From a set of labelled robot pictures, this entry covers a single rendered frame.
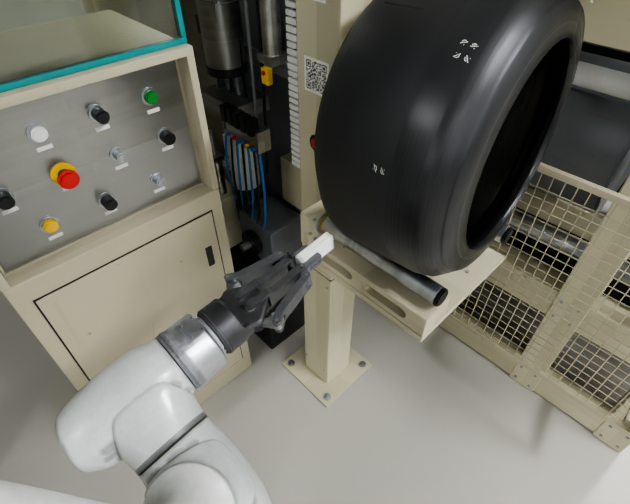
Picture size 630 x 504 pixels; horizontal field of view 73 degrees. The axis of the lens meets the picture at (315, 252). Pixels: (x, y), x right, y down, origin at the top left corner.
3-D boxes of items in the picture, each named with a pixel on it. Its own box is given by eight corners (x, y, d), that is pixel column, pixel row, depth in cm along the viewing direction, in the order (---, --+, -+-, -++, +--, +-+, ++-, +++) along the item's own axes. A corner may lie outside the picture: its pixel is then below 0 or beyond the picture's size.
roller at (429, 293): (326, 210, 105) (332, 218, 109) (315, 224, 105) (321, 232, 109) (448, 286, 87) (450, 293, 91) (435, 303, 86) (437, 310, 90)
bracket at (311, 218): (300, 242, 109) (299, 211, 102) (397, 180, 129) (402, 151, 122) (309, 248, 107) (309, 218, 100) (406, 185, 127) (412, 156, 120)
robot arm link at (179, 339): (146, 325, 56) (184, 297, 59) (170, 357, 63) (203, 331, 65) (183, 369, 51) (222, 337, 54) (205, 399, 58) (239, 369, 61)
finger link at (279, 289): (242, 303, 60) (248, 309, 59) (301, 258, 65) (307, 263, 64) (248, 318, 63) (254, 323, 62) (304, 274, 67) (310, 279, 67)
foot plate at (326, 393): (281, 364, 180) (281, 361, 178) (326, 328, 193) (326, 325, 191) (326, 408, 166) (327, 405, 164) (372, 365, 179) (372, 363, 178)
